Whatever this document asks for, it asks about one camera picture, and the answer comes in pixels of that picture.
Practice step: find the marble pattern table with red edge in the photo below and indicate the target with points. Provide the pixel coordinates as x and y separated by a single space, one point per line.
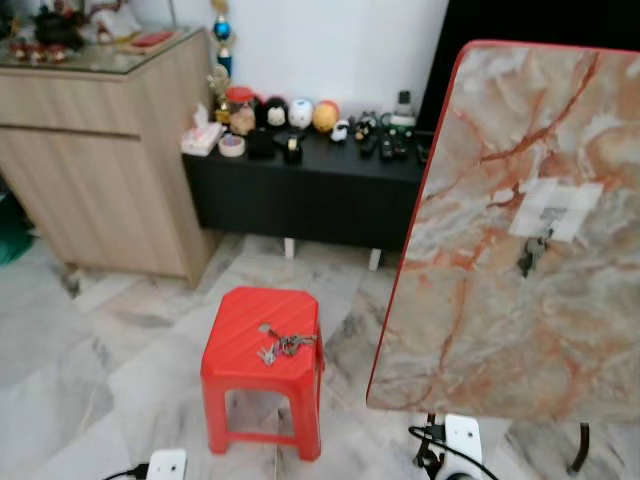
500 320

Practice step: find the black gadget pile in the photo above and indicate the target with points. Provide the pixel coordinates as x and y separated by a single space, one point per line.
385 140

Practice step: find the small white black figure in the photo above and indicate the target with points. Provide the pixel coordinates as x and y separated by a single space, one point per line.
339 131

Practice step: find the orange yellow round toy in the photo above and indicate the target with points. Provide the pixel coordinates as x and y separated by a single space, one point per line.
325 117

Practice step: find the black low cabinet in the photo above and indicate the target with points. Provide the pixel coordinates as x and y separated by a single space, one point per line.
300 195

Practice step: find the white round toy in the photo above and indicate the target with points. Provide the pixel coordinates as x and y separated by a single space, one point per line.
300 113

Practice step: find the black round plush toy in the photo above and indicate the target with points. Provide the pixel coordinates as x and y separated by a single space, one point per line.
272 112

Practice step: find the red plastic stool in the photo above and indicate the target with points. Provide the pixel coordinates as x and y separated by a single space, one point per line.
245 330

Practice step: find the beige tape roll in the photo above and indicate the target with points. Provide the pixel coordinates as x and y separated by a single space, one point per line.
231 146

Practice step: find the jar with red lid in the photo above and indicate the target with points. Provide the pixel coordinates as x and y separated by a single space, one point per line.
240 110

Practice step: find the gold trophy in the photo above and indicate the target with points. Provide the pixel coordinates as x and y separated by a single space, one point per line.
219 90

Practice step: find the pink white tissue box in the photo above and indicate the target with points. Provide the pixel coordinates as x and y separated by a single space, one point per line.
202 138

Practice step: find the blue trophy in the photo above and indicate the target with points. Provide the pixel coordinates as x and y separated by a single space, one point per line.
222 30

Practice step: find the red tray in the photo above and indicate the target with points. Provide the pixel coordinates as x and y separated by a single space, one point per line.
152 39

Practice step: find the light wooden cabinet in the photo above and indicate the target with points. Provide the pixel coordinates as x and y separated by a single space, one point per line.
90 190

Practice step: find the white figurine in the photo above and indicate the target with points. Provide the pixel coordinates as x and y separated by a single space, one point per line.
112 20

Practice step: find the dark figurine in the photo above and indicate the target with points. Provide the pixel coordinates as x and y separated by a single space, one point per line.
58 28

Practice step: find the green bag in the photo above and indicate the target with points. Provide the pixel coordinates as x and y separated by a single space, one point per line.
12 230

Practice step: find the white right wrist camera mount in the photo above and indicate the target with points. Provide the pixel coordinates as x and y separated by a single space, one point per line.
464 445

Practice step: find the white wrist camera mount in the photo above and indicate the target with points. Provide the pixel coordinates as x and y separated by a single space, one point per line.
464 445
167 466

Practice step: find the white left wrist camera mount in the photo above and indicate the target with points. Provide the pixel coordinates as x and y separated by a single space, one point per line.
167 466

